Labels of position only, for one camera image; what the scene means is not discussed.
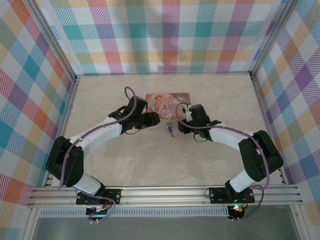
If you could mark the small padlock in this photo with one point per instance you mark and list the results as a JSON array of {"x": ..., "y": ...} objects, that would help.
[{"x": 169, "y": 128}]

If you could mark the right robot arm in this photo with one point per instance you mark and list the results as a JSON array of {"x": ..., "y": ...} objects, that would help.
[{"x": 260, "y": 157}]

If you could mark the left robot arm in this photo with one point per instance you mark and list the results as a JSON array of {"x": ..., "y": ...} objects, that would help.
[{"x": 65, "y": 162}]

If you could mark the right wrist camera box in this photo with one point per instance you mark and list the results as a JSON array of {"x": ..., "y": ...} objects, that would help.
[{"x": 187, "y": 113}]

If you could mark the aluminium rear rail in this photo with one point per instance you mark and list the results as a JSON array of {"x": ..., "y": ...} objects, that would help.
[{"x": 162, "y": 74}]

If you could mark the aluminium side rail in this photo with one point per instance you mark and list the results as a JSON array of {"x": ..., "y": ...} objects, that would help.
[
  {"x": 262, "y": 105},
  {"x": 67, "y": 117}
]

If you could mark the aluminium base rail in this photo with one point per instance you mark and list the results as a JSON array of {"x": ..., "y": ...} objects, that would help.
[{"x": 162, "y": 196}]

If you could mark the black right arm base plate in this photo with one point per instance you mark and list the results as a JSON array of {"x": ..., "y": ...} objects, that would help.
[{"x": 217, "y": 195}]

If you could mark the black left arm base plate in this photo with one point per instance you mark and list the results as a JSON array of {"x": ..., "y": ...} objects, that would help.
[{"x": 112, "y": 197}]

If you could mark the aluminium corner post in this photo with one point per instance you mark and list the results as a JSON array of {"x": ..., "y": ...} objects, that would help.
[
  {"x": 53, "y": 42},
  {"x": 272, "y": 37}
]

